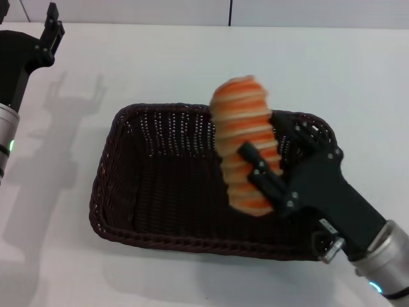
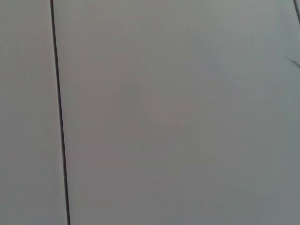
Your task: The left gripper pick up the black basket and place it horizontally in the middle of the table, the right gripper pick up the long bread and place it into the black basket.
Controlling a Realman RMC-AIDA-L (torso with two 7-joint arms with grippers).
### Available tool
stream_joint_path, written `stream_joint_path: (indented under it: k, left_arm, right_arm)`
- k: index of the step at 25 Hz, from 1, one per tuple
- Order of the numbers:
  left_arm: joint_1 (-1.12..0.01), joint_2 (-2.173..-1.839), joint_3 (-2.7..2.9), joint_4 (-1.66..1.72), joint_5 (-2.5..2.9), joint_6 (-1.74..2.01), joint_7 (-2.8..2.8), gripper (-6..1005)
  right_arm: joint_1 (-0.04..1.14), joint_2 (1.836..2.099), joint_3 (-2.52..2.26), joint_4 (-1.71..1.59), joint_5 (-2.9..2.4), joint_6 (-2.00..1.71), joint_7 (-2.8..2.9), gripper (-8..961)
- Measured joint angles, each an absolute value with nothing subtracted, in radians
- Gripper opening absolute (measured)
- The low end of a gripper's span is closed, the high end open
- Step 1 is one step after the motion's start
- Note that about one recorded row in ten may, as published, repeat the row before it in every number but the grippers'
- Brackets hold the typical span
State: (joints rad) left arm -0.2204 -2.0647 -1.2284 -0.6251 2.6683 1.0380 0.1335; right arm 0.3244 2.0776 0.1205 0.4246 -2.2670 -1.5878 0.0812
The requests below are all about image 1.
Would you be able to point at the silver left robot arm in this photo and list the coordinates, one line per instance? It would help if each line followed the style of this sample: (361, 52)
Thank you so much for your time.
(6, 134)

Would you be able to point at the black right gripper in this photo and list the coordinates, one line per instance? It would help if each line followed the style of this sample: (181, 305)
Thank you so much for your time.
(329, 188)

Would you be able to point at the dark brown woven basket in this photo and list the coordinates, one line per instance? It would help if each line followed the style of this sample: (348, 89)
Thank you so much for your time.
(166, 192)

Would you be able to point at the orange white striped bread roll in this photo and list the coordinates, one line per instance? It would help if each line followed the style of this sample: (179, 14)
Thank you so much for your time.
(243, 121)

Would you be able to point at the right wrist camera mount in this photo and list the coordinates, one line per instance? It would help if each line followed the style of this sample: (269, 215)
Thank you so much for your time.
(329, 244)

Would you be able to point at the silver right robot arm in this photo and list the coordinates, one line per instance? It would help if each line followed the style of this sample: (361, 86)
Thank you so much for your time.
(386, 259)

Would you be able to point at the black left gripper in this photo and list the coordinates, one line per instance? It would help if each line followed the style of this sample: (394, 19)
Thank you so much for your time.
(12, 64)

